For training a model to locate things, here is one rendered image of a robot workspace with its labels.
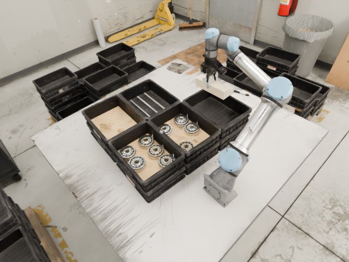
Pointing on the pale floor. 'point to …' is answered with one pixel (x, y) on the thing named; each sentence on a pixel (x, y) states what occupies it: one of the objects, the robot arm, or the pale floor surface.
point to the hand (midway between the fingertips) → (212, 84)
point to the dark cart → (7, 165)
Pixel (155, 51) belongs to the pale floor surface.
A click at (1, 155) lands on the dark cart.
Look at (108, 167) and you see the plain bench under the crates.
